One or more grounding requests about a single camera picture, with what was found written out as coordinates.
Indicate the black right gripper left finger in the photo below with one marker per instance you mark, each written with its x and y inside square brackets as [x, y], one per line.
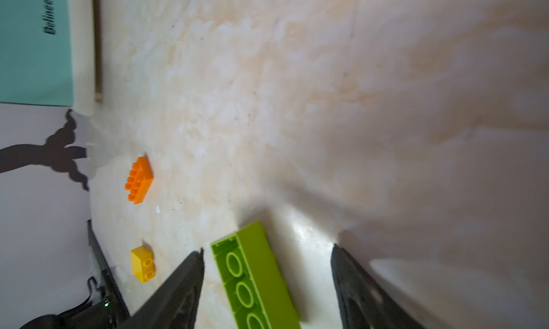
[175, 303]

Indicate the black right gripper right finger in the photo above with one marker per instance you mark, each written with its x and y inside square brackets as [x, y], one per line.
[362, 302]

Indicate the yellow lego brick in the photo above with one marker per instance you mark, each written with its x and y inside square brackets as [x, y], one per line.
[143, 267]

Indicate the long green lego brick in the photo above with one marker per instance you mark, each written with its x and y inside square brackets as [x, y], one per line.
[256, 290]

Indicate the orange lego brick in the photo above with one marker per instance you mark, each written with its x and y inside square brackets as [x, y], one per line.
[139, 180]

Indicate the mint green toaster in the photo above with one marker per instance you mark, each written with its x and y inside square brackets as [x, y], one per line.
[48, 53]

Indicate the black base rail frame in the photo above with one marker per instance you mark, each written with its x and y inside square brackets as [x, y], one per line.
[104, 308]

